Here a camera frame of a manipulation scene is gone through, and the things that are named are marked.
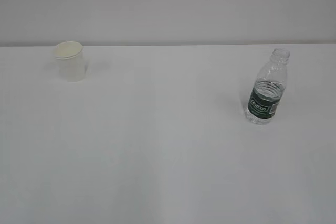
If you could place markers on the clear green-label water bottle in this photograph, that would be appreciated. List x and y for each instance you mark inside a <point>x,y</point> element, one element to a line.
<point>268,88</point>

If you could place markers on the white paper cup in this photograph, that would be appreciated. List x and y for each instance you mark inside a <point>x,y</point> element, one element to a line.
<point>70,60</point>

